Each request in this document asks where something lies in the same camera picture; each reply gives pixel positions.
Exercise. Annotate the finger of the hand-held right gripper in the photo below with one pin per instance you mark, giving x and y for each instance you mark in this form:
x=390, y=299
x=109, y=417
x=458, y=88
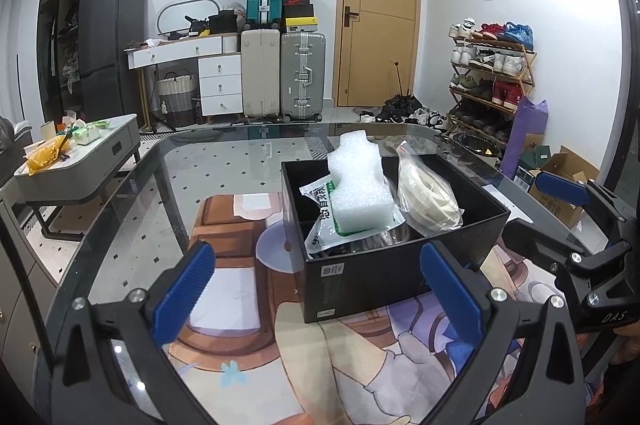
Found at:
x=560, y=187
x=540, y=241

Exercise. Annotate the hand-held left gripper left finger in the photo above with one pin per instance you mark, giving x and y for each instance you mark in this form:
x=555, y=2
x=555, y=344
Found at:
x=185, y=290

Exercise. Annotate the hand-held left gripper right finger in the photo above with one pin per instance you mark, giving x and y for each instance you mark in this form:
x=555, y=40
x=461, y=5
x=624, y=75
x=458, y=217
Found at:
x=450, y=295

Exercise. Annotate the black storage box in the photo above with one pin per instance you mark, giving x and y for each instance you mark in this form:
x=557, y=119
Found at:
x=380, y=285

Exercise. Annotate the clear bag with beige contents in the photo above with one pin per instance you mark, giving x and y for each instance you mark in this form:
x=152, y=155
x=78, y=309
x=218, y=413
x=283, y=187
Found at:
x=430, y=200

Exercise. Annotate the white foam block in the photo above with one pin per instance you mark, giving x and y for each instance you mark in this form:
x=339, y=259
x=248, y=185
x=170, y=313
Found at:
x=360, y=195

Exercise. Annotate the white green printed packet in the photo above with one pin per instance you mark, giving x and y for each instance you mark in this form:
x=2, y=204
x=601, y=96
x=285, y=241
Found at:
x=320, y=230

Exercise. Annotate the open cardboard box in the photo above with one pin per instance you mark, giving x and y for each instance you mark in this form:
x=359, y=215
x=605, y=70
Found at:
x=565, y=205

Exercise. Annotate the dark green box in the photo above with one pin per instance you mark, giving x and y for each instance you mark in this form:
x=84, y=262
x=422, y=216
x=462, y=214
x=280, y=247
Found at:
x=531, y=167

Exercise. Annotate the purple bag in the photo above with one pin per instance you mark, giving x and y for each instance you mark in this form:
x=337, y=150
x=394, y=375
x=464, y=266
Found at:
x=525, y=135

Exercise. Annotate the printed cartoon table mat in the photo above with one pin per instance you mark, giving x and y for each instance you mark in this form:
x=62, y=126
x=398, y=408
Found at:
x=220, y=217

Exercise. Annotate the beige trash bin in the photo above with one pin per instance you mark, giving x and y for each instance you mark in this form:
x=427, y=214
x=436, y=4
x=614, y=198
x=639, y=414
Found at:
x=475, y=146

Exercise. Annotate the wooden shoe rack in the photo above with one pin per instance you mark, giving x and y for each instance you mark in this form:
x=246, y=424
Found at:
x=525, y=70

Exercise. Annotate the shelved sneakers group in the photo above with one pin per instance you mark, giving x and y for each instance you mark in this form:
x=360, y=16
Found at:
x=492, y=65

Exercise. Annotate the striped floor rug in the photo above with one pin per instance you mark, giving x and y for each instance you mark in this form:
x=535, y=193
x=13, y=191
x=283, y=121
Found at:
x=156, y=136

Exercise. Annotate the grey low cabinet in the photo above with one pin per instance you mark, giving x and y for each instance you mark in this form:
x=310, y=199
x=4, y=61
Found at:
x=27, y=300

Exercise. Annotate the grey coffee table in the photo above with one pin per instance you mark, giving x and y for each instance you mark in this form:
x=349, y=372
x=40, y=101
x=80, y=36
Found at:
x=100, y=155

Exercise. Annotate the loose shoes pile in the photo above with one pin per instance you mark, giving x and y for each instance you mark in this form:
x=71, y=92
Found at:
x=410, y=115

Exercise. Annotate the black umbrella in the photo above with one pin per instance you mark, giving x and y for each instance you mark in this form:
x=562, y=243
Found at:
x=400, y=102

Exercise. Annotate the green white tissue pack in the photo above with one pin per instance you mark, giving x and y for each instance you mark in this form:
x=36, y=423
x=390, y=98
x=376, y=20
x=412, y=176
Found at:
x=89, y=132

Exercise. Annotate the woven laundry basket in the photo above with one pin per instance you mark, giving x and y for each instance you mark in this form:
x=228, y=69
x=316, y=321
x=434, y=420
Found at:
x=176, y=100

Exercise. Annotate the yellow plastic bag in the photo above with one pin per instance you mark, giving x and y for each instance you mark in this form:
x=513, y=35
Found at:
x=45, y=157

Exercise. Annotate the white drawer unit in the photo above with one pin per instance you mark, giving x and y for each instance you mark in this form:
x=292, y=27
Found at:
x=220, y=85

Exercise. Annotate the wooden door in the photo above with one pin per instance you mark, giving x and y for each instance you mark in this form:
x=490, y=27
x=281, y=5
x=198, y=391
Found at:
x=380, y=55

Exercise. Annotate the beige suitcase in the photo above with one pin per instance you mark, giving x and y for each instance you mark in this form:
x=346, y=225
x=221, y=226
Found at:
x=260, y=75

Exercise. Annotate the grey sofa with clothes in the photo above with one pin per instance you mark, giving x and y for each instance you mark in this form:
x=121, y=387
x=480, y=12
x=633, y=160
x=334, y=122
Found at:
x=9, y=132

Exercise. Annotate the white vanity desk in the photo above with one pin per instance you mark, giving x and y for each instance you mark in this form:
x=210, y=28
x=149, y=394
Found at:
x=175, y=50

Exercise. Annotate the silver suitcase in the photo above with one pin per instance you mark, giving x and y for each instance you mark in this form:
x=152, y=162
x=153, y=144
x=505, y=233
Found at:
x=302, y=77

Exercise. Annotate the dark grey fridge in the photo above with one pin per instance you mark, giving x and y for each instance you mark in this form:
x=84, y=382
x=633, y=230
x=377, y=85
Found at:
x=112, y=50

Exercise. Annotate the black bag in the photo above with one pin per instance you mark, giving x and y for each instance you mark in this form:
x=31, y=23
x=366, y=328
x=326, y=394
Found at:
x=222, y=22

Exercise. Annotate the oval mirror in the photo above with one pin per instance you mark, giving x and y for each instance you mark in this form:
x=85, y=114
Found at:
x=187, y=12

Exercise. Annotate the yellow black shoe box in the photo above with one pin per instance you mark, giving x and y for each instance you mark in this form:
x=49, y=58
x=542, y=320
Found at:
x=300, y=24

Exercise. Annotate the dark glass wardrobe cabinet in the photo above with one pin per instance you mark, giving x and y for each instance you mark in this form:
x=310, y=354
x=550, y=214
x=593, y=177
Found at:
x=60, y=5

